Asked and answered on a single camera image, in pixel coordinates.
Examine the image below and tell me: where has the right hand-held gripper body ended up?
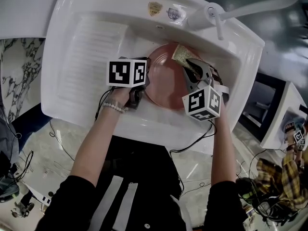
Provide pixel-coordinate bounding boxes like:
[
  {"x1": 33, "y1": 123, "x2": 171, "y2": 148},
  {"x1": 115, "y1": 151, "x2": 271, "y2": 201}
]
[{"x1": 182, "y1": 67, "x2": 222, "y2": 122}]

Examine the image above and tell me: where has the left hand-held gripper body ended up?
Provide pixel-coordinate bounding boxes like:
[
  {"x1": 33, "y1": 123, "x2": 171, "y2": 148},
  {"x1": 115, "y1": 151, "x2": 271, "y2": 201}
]
[{"x1": 106, "y1": 56, "x2": 152, "y2": 110}]

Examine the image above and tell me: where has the gold scrubber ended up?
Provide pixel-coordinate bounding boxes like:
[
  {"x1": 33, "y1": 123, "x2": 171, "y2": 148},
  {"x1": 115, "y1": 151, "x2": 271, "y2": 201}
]
[{"x1": 171, "y1": 44, "x2": 205, "y2": 78}]

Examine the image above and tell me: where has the pink plate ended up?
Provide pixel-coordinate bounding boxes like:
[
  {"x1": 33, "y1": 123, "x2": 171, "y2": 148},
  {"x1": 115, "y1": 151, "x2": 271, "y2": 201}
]
[{"x1": 144, "y1": 43, "x2": 213, "y2": 111}]

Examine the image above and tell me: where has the person's left forearm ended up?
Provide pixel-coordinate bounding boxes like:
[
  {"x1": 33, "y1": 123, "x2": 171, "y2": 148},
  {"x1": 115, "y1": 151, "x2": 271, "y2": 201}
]
[{"x1": 69, "y1": 103, "x2": 129, "y2": 188}]

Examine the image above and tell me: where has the person's right forearm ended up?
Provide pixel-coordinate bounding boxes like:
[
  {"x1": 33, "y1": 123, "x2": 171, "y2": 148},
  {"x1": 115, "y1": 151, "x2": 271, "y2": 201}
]
[{"x1": 210, "y1": 97, "x2": 238, "y2": 186}]

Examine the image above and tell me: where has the person's left hand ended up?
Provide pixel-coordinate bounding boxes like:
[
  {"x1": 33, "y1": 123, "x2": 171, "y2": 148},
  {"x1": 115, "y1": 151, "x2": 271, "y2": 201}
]
[{"x1": 108, "y1": 87, "x2": 132, "y2": 107}]

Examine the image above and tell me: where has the white ceramic sink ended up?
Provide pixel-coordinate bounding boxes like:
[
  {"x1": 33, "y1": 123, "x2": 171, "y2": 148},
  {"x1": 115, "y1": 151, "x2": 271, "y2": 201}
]
[{"x1": 40, "y1": 0, "x2": 266, "y2": 152}]

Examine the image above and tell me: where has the white faucet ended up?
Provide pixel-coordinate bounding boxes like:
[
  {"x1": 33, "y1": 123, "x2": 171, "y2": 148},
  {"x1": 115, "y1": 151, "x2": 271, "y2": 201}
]
[{"x1": 187, "y1": 0, "x2": 304, "y2": 41}]

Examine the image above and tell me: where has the silver blue sticker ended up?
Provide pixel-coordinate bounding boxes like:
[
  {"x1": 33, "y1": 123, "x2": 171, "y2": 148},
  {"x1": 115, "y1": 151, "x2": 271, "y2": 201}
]
[{"x1": 167, "y1": 7, "x2": 186, "y2": 22}]

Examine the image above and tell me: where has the gold shield sticker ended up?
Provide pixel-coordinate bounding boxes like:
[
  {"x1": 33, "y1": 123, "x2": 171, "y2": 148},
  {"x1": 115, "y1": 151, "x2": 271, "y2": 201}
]
[{"x1": 147, "y1": 1, "x2": 164, "y2": 17}]

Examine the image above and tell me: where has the small white sink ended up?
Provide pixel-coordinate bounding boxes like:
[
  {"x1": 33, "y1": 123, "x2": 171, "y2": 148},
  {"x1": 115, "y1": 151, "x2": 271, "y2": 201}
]
[{"x1": 259, "y1": 80, "x2": 308, "y2": 152}]

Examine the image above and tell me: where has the person's black top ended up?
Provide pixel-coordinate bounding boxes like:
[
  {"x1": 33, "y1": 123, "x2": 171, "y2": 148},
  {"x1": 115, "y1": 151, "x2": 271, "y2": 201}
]
[{"x1": 36, "y1": 136, "x2": 249, "y2": 231}]

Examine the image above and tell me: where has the marble patterned panel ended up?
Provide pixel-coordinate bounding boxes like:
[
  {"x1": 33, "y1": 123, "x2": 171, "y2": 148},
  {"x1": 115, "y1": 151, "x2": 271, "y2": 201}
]
[{"x1": 0, "y1": 38, "x2": 46, "y2": 124}]

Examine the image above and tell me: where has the dark bag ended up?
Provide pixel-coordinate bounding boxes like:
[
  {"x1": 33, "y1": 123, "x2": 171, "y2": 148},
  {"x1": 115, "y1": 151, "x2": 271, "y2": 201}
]
[{"x1": 0, "y1": 150, "x2": 20, "y2": 200}]

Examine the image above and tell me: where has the white strap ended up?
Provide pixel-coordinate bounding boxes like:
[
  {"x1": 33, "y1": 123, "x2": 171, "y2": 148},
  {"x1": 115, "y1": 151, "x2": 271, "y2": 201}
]
[{"x1": 215, "y1": 84, "x2": 231, "y2": 103}]

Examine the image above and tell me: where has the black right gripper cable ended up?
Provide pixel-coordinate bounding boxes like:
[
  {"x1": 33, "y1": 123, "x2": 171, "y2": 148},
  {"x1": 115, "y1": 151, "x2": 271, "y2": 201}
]
[{"x1": 169, "y1": 119, "x2": 217, "y2": 197}]

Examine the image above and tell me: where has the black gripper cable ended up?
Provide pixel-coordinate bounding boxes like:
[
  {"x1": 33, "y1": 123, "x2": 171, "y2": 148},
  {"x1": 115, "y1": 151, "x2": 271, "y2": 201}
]
[
  {"x1": 94, "y1": 88, "x2": 114, "y2": 120},
  {"x1": 169, "y1": 119, "x2": 217, "y2": 197}
]

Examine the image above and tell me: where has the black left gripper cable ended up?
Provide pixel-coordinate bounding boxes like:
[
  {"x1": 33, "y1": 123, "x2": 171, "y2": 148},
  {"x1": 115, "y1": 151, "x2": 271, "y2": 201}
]
[{"x1": 94, "y1": 88, "x2": 114, "y2": 120}]

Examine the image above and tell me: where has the beaded bracelet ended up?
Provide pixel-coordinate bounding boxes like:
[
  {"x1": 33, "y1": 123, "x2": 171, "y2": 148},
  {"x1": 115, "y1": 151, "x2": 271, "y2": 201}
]
[{"x1": 102, "y1": 99, "x2": 129, "y2": 114}]

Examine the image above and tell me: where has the thin black floor cable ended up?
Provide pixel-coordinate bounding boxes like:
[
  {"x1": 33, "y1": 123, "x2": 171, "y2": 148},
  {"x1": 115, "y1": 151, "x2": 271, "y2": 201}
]
[{"x1": 49, "y1": 121, "x2": 76, "y2": 163}]

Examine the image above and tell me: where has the tangle of black cables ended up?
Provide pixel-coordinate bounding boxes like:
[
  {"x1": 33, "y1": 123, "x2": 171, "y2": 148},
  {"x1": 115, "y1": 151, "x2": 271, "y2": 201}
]
[{"x1": 237, "y1": 177, "x2": 302, "y2": 226}]

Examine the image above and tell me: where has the white bracket device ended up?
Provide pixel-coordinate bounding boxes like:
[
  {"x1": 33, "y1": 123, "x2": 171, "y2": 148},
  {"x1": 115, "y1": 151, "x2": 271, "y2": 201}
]
[{"x1": 26, "y1": 184, "x2": 52, "y2": 207}]

